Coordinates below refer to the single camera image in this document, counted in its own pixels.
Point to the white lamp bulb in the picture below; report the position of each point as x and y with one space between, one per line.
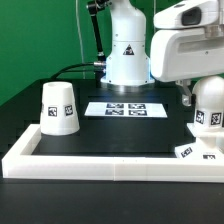
209 103

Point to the white lamp shade cone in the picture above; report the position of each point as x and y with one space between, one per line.
58 113

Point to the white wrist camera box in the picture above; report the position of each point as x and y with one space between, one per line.
190 14

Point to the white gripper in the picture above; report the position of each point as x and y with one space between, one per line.
185 54

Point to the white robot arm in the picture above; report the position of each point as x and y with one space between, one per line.
128 67

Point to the white U-shaped frame wall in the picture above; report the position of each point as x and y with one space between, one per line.
19 162

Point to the white marker tag sheet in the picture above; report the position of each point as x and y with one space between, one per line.
109 109

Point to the white lamp base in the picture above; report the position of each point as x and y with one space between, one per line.
205 146

